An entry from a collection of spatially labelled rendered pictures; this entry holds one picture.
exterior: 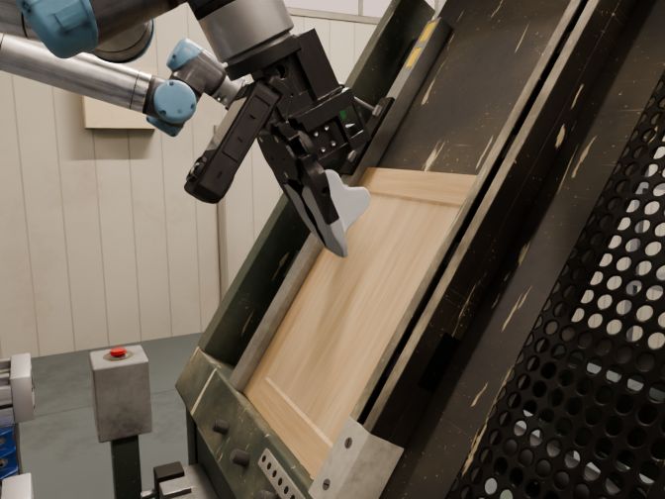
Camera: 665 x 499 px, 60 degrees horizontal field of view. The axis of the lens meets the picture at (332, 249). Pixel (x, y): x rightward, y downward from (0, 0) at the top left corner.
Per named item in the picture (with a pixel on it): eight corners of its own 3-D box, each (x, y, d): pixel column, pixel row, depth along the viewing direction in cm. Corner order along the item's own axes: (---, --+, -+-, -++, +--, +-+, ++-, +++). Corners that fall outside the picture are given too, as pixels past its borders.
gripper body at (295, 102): (376, 146, 54) (323, 20, 50) (303, 191, 52) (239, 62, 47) (338, 145, 61) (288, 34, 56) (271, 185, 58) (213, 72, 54)
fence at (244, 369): (242, 386, 130) (228, 380, 128) (438, 31, 138) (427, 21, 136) (249, 395, 125) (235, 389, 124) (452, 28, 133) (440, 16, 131)
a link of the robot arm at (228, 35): (211, 11, 45) (186, 29, 52) (238, 66, 47) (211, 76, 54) (289, -26, 48) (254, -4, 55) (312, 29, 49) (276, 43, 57)
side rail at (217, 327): (232, 359, 155) (196, 344, 149) (424, 15, 164) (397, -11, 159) (238, 367, 149) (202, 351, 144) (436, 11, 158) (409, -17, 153)
